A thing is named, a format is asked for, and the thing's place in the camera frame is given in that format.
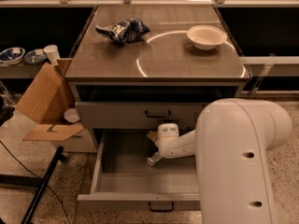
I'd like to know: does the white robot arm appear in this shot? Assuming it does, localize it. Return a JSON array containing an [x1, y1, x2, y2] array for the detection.
[[148, 98, 292, 224]]

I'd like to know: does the open middle drawer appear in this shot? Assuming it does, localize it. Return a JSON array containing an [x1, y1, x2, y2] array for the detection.
[[78, 130, 201, 211]]

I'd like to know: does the grey drawer cabinet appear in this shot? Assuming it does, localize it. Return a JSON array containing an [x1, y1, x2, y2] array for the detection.
[[64, 4, 250, 133]]

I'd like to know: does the closed top drawer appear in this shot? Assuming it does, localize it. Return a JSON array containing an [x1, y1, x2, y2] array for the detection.
[[75, 102, 206, 129]]

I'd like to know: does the small white bowl in box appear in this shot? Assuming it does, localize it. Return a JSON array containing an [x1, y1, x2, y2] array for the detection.
[[64, 108, 80, 123]]

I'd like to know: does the black stand leg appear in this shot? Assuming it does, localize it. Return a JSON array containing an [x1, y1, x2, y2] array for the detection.
[[21, 147, 64, 224]]

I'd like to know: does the blue crumpled chip bag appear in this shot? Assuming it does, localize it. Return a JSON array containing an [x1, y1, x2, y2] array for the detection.
[[95, 19, 150, 44]]

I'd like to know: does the brown cardboard box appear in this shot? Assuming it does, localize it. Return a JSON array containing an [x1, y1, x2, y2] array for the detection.
[[16, 63, 97, 153]]

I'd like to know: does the white paper bowl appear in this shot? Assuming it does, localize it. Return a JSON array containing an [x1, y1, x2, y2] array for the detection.
[[187, 25, 227, 50]]

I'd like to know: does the white cup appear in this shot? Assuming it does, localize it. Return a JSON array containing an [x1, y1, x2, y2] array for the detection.
[[43, 45, 60, 64]]

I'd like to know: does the blue patterned bowl right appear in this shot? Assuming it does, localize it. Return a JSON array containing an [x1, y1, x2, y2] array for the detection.
[[23, 49, 48, 65]]

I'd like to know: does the blue patterned bowl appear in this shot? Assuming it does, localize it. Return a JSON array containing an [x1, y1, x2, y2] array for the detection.
[[23, 49, 48, 65], [0, 47, 25, 65]]

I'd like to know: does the blue patterned bowl left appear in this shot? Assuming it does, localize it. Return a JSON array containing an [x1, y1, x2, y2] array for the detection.
[[0, 47, 25, 65]]

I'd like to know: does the black top drawer handle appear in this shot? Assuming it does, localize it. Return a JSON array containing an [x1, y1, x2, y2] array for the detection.
[[144, 110, 172, 119]]

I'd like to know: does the black drawer handle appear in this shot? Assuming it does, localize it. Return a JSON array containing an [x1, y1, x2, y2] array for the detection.
[[148, 202, 174, 213], [144, 110, 172, 119]]

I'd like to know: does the black middle drawer handle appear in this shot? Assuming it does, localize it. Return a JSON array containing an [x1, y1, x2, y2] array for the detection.
[[148, 202, 174, 213]]

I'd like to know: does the black floor cable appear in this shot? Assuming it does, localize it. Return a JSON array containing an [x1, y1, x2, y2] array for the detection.
[[0, 140, 71, 224]]

